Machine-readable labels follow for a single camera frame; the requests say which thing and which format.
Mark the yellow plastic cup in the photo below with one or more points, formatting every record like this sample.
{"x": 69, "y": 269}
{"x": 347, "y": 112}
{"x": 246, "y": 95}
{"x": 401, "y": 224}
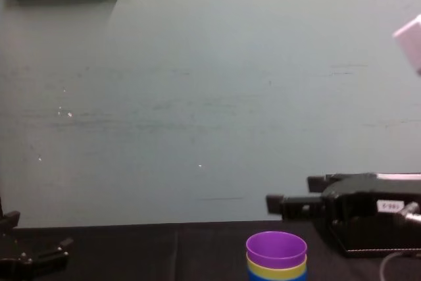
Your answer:
{"x": 260, "y": 267}

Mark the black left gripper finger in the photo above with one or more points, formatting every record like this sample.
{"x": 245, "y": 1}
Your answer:
{"x": 49, "y": 253}
{"x": 10, "y": 220}

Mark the black table cloth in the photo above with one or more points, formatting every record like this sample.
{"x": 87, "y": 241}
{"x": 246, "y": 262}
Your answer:
{"x": 164, "y": 251}

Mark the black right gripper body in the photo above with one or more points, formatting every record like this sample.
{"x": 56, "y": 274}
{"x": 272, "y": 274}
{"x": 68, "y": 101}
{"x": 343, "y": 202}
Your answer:
{"x": 355, "y": 202}

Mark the purple plastic cup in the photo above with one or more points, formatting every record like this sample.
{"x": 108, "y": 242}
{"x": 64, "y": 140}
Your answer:
{"x": 276, "y": 248}

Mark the black stitched box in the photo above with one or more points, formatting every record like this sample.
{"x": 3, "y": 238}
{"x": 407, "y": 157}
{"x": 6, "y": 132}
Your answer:
{"x": 371, "y": 241}

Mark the blue plastic cup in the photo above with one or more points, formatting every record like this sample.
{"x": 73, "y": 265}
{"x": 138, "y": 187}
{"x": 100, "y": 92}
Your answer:
{"x": 255, "y": 276}

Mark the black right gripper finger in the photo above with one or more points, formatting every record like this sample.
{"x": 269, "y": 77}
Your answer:
{"x": 296, "y": 207}
{"x": 317, "y": 183}

